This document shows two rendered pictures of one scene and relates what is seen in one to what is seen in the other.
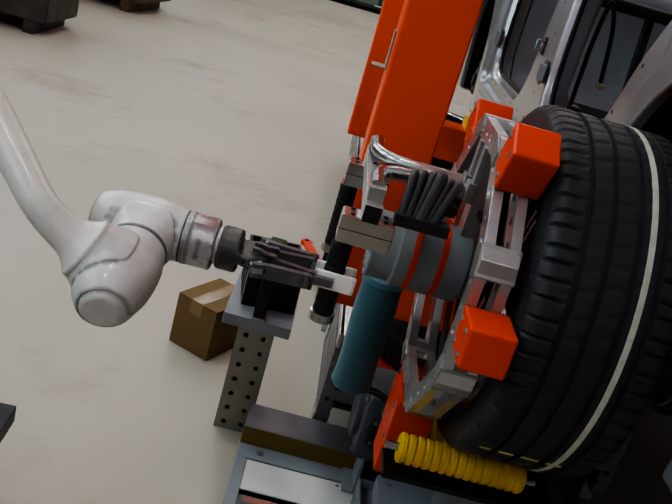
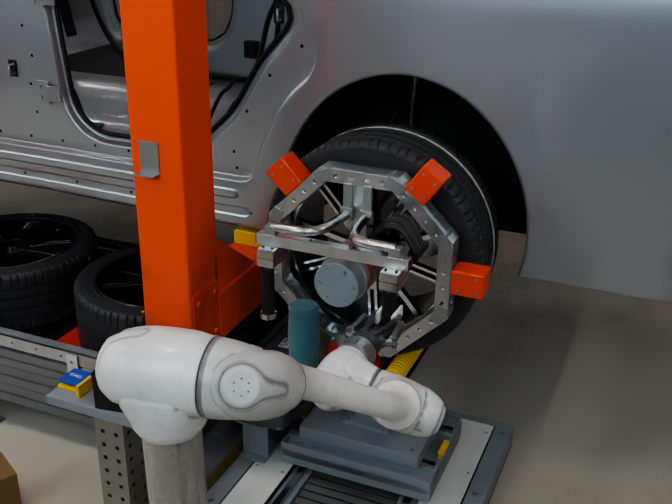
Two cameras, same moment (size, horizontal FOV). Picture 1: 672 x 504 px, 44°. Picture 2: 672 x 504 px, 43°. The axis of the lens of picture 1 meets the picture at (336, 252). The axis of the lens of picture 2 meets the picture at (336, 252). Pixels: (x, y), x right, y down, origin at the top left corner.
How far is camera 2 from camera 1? 1.94 m
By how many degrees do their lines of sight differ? 59
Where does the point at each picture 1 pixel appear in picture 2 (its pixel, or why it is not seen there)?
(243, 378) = (138, 477)
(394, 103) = (191, 195)
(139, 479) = not seen: outside the picture
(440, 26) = (197, 122)
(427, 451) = (405, 365)
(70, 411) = not seen: outside the picture
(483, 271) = (453, 249)
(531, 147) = (440, 174)
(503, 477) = not seen: hidden behind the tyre
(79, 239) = (410, 399)
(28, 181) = (383, 396)
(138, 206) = (354, 365)
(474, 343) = (484, 282)
